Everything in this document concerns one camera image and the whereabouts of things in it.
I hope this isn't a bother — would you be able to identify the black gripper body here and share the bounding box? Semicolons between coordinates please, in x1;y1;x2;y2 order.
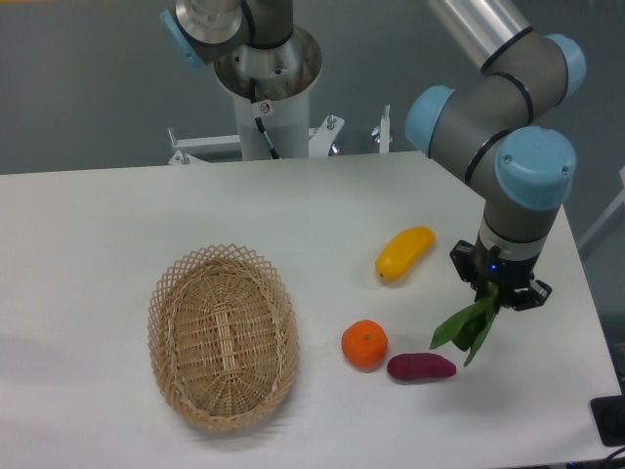
470;238;539;294

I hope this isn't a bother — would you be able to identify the white metal base frame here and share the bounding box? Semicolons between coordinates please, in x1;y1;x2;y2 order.
167;104;394;165

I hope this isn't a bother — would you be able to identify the black power socket box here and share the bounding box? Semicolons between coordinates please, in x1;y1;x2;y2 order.
590;395;624;448

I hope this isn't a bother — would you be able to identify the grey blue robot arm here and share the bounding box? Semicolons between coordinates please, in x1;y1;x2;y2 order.
159;1;586;311

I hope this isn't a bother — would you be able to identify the black cable on pedestal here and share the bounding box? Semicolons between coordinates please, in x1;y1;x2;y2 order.
247;76;284;161

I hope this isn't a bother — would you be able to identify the purple sweet potato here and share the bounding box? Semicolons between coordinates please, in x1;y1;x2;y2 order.
387;353;457;382

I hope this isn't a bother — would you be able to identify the orange fruit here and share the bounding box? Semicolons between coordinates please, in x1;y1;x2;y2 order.
341;320;389;372

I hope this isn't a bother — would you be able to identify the yellow mango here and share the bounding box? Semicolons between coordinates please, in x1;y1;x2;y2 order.
374;226;437;284

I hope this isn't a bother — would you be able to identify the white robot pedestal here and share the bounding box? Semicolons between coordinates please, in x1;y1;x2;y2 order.
214;26;322;161

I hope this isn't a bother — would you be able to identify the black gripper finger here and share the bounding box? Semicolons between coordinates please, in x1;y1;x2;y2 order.
502;278;553;312
450;239;488;293

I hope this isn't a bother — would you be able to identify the woven wicker basket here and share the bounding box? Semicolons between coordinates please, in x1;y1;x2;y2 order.
147;244;299;432

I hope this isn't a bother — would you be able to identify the green leafy vegetable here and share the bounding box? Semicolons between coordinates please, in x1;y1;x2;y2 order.
430;282;501;367

